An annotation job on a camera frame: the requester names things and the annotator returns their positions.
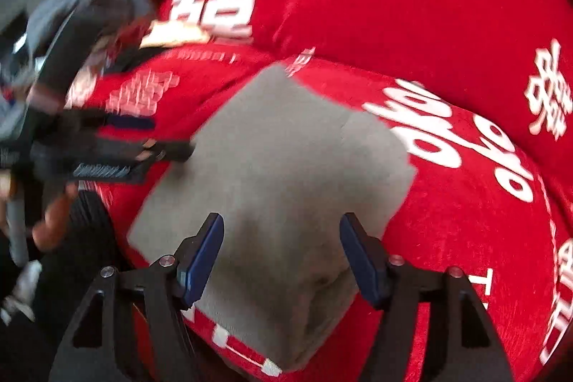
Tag grey small sweater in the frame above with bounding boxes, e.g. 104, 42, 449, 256
128, 65, 416, 370

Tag cream cloth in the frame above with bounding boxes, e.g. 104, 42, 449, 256
140, 20, 211, 48

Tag red blanket white lettering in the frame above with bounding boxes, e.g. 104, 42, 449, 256
74, 43, 572, 381

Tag left hand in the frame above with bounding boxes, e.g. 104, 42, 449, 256
1, 171, 79, 253

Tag red pillow white characters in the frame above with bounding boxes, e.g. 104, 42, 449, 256
160, 0, 572, 184

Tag grey clothes pile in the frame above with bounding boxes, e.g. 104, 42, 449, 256
26, 0, 154, 96

